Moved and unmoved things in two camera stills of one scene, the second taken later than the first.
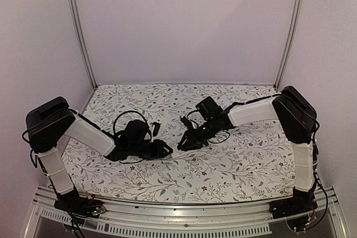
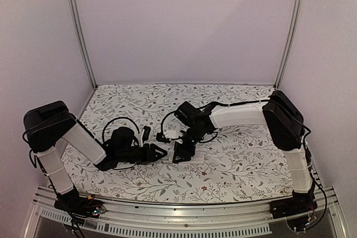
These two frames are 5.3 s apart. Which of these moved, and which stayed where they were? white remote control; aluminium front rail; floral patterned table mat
Moved: white remote control
Stayed: aluminium front rail; floral patterned table mat
